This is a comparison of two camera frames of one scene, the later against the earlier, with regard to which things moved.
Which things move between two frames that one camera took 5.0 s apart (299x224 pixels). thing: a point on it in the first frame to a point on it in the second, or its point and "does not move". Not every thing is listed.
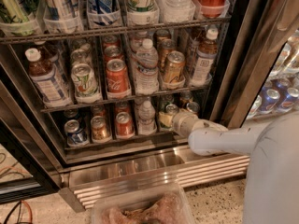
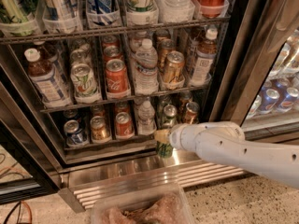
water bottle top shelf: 175,3 does not move
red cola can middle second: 112,52 does not move
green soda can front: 172,109 to 164,150
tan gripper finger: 165,119 to 163,135
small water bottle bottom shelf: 146,119 does not move
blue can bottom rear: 70,114 does not move
